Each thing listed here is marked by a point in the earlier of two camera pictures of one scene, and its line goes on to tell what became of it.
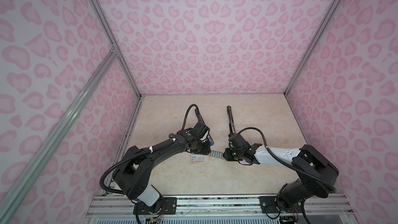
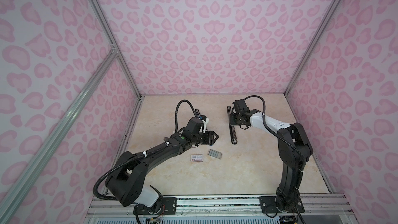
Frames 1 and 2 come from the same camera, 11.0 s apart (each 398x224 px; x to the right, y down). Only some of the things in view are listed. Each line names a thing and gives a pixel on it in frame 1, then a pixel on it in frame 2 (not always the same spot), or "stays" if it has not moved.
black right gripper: [226, 155] -> [231, 120]
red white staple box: [196, 157] stays
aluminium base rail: [115, 209] stays
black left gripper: [207, 151] -> [210, 137]
